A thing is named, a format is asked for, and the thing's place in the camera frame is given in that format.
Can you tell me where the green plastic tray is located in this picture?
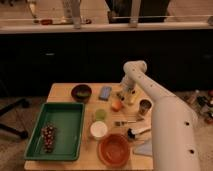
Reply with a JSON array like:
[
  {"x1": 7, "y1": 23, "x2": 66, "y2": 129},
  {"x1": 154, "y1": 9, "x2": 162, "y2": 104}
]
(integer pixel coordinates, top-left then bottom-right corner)
[{"x1": 24, "y1": 102, "x2": 85, "y2": 161}]

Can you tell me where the dark brown bowl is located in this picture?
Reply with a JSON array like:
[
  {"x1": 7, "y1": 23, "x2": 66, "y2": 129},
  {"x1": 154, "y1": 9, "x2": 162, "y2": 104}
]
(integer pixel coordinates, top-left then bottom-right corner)
[{"x1": 71, "y1": 84, "x2": 92, "y2": 103}]

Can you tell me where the grey folded cloth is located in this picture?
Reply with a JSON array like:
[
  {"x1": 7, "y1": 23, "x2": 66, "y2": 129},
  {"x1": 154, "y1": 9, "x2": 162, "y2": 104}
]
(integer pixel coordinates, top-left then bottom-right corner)
[{"x1": 133, "y1": 139, "x2": 152, "y2": 157}]

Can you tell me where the orange fruit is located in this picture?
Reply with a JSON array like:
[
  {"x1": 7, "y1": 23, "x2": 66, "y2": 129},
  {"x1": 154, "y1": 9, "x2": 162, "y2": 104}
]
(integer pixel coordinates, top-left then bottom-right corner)
[{"x1": 111, "y1": 100, "x2": 123, "y2": 112}]

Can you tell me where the small green cup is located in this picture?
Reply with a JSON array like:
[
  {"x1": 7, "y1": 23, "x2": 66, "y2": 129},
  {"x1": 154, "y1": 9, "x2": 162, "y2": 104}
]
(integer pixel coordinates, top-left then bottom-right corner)
[{"x1": 94, "y1": 109, "x2": 107, "y2": 121}]

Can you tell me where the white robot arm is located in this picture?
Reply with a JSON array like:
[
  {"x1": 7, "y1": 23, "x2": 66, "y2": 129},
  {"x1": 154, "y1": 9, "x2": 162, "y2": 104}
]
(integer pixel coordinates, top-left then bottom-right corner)
[{"x1": 121, "y1": 60, "x2": 201, "y2": 171}]

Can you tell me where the metal cup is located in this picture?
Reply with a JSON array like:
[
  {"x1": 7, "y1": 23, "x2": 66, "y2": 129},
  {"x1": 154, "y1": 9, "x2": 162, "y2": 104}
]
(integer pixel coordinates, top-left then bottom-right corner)
[{"x1": 139, "y1": 99, "x2": 152, "y2": 116}]

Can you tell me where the bunch of red grapes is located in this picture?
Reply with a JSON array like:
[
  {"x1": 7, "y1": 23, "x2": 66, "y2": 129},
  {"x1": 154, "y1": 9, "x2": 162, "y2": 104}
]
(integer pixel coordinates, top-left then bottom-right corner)
[{"x1": 41, "y1": 124, "x2": 55, "y2": 153}]

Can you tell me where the small red dish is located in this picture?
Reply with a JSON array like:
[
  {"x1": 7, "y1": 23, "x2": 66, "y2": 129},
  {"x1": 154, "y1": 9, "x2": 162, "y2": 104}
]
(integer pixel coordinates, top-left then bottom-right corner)
[{"x1": 40, "y1": 19, "x2": 53, "y2": 25}]

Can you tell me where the white cup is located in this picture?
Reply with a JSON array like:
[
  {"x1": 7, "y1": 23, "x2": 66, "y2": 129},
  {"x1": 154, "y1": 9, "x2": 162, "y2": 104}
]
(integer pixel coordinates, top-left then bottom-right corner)
[{"x1": 90, "y1": 121, "x2": 108, "y2": 139}]

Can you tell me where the blue sponge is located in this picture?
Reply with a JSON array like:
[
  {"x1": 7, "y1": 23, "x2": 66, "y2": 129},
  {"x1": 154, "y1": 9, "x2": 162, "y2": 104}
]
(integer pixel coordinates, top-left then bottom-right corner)
[{"x1": 99, "y1": 86, "x2": 112, "y2": 101}]

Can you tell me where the black office chair base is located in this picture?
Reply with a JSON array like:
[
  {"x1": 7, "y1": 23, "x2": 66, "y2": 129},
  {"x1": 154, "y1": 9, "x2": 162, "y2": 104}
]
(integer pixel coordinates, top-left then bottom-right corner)
[{"x1": 0, "y1": 79, "x2": 30, "y2": 140}]

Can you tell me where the orange plastic bowl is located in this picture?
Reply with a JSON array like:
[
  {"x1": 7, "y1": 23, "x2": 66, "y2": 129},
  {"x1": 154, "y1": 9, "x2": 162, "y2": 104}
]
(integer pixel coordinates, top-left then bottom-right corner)
[{"x1": 97, "y1": 134, "x2": 130, "y2": 168}]

